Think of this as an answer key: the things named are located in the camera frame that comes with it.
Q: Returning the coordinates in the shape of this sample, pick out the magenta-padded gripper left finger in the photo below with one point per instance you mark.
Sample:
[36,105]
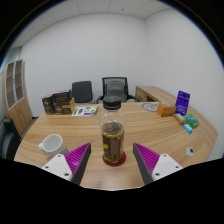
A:
[58,165]

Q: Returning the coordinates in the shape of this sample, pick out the grey mesh office chair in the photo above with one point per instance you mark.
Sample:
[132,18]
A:
[115,88]

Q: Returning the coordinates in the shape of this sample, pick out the wooden cabinet with glass doors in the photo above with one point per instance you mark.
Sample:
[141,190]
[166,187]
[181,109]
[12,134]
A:
[16,96]

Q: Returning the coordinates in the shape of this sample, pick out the green box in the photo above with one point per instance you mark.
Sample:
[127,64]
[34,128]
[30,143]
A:
[191,120]

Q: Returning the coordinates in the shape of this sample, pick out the small blue box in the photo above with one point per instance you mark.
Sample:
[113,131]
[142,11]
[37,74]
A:
[188,128]

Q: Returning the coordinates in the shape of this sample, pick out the wooden side desk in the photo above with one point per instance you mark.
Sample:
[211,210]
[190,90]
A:
[151,94]

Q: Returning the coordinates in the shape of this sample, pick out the small yellow box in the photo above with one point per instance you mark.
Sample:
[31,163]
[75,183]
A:
[179,118]

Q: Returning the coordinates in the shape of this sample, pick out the brown cardboard box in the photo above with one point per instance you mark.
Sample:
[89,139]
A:
[64,108]

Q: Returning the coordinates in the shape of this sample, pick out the orange box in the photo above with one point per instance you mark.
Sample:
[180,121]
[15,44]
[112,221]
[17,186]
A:
[166,110]

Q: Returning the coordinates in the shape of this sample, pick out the flat round red coaster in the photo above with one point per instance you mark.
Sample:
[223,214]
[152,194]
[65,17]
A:
[121,161]

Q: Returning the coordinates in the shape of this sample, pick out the black leather sofa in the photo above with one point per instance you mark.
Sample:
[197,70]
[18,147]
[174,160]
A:
[8,140]

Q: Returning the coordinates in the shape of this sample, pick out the white and grey mug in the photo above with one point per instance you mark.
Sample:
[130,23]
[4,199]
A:
[52,145]

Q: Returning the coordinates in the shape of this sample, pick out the white and green leaflet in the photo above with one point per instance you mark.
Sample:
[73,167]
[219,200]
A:
[84,111]

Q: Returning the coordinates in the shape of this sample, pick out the purple standing sign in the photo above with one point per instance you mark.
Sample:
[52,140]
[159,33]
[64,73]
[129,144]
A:
[182,102]

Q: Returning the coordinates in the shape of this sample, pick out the small dark brown box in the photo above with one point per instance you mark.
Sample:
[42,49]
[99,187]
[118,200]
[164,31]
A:
[48,104]

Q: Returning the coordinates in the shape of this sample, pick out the dark padded office chair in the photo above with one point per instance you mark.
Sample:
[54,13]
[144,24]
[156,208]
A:
[82,90]

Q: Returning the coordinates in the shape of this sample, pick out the round grey patterned mat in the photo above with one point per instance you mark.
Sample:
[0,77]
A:
[149,106]

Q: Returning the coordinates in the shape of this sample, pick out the clear bottle with black cap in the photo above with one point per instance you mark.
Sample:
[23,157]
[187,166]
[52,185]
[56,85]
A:
[112,140]

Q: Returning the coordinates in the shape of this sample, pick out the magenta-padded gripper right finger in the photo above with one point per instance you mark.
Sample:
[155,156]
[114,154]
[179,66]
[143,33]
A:
[165,165]

